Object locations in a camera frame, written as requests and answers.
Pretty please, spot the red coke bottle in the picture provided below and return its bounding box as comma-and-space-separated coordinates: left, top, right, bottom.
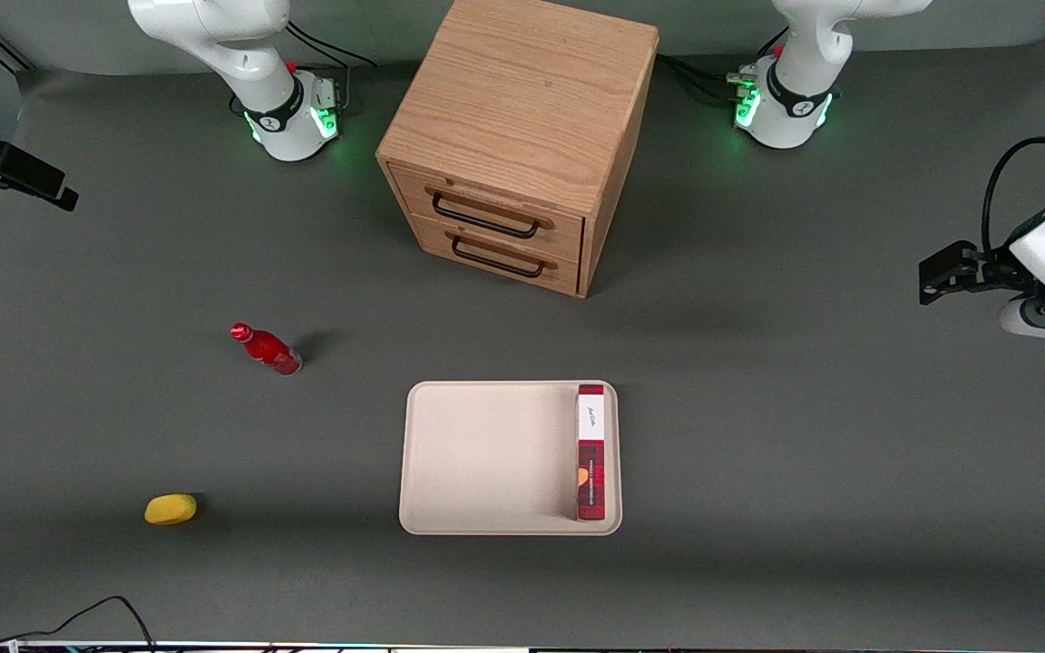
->
230, 322, 304, 377

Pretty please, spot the beige rectangular tray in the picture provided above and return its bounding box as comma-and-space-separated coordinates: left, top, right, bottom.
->
398, 380, 623, 537

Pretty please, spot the yellow lemon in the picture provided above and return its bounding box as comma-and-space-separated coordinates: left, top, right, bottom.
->
143, 492, 199, 527

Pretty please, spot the red plaid cardboard box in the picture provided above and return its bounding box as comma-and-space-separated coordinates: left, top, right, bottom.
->
575, 384, 608, 522

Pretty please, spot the wooden drawer front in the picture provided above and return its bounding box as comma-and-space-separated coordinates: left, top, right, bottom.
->
387, 163, 586, 265
408, 215, 581, 297

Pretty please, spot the wooden drawer cabinet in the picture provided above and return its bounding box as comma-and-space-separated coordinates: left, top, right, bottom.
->
376, 0, 660, 299

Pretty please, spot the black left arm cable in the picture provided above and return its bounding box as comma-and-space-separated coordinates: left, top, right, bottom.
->
982, 136, 1045, 257

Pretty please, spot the black base cable bundle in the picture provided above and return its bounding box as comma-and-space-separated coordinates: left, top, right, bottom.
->
285, 18, 380, 117
657, 25, 790, 106

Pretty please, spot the thin black cable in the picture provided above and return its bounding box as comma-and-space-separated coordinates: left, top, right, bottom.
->
0, 595, 157, 650

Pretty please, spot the black drawer handle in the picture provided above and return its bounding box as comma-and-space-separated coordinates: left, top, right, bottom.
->
431, 187, 544, 240
451, 232, 548, 279

